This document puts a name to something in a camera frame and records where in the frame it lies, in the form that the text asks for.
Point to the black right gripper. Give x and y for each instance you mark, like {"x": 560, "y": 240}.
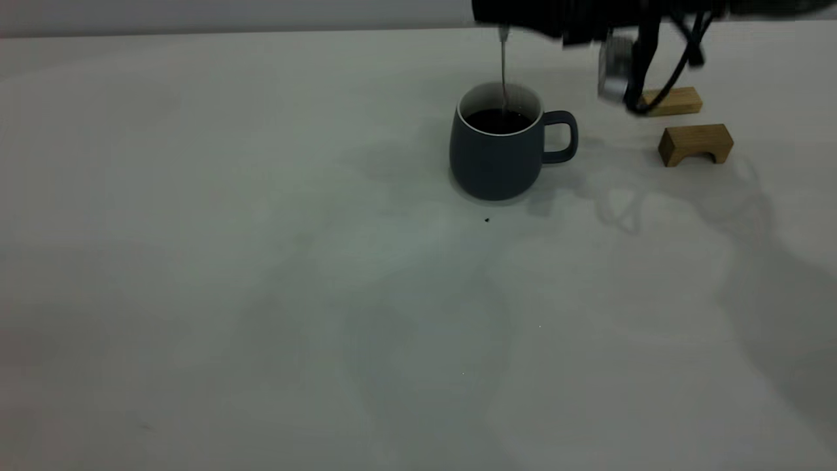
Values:
{"x": 569, "y": 19}

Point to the dark grey coffee mug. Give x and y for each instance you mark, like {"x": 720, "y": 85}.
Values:
{"x": 497, "y": 163}

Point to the flat wooden block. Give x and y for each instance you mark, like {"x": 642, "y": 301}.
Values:
{"x": 677, "y": 101}

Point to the arched wooden block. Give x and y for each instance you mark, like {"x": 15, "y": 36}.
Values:
{"x": 693, "y": 139}

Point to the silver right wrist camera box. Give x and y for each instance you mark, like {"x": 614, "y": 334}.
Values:
{"x": 614, "y": 72}

